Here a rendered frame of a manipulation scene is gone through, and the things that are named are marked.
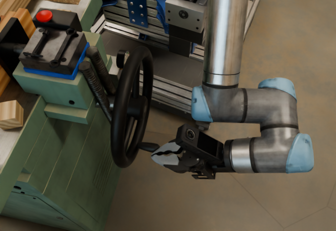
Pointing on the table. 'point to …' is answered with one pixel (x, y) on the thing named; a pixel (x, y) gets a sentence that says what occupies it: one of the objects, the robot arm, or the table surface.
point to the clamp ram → (12, 45)
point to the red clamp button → (44, 16)
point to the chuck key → (38, 45)
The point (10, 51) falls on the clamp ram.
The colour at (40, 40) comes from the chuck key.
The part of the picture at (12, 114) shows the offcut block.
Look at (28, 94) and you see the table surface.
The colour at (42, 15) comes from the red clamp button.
